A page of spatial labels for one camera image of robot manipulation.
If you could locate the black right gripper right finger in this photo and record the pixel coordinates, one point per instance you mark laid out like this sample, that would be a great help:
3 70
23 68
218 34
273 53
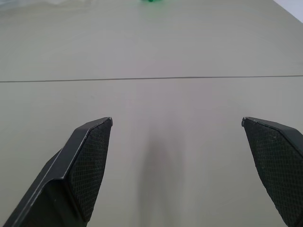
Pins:
274 165

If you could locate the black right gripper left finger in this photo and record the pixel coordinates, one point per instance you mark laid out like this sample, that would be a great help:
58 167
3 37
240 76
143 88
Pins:
78 170

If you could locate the small green object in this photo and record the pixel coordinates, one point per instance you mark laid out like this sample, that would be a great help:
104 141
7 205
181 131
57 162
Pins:
151 1

